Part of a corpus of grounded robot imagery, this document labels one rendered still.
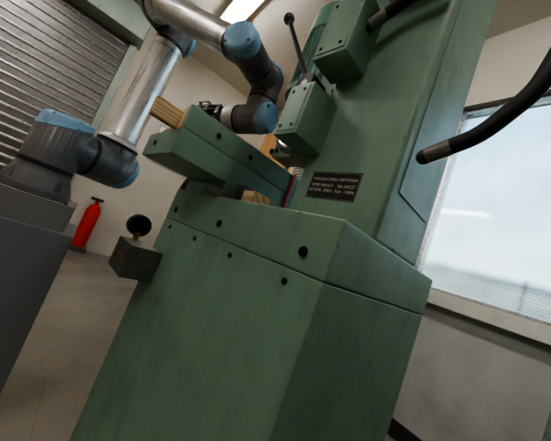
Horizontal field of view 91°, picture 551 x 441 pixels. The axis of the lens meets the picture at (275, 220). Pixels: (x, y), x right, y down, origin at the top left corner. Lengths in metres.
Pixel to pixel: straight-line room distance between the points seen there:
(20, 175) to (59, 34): 2.94
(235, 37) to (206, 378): 0.77
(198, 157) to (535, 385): 1.67
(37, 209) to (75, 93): 2.77
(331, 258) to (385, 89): 0.38
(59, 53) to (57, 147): 2.81
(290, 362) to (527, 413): 1.50
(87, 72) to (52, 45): 0.34
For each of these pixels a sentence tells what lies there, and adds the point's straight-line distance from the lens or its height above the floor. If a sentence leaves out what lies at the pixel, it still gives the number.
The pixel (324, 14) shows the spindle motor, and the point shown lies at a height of 1.45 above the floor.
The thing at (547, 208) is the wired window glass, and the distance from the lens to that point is 2.01.
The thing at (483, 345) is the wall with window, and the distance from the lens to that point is 1.83.
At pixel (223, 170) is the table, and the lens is 0.66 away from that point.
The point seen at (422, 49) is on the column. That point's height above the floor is 1.18.
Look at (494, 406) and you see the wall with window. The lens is 1.83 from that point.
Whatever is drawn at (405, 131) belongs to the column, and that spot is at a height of 1.00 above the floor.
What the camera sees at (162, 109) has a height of 0.92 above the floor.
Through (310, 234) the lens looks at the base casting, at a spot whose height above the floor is 0.77.
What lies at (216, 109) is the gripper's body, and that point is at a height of 1.08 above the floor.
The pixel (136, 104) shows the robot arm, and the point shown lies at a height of 1.06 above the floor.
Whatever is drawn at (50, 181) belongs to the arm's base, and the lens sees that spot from 1.10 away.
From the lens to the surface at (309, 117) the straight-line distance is 0.60.
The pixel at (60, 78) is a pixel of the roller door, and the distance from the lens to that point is 3.79.
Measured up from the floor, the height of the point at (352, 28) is 1.20.
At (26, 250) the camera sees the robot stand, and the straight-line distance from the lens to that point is 1.05.
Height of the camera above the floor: 0.72
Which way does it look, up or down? 7 degrees up
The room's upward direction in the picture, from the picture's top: 21 degrees clockwise
